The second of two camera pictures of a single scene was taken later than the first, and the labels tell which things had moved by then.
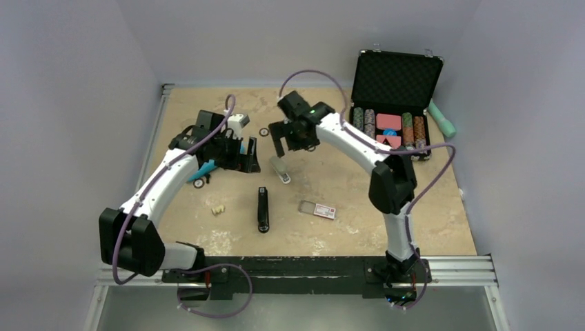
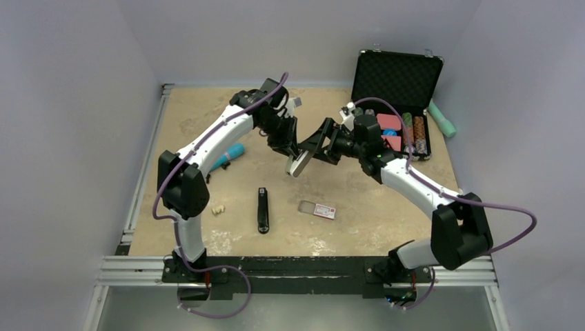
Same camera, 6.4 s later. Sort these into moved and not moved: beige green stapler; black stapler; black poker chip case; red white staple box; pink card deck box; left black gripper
Moved: left black gripper; beige green stapler
Not moved: black stapler; red white staple box; pink card deck box; black poker chip case
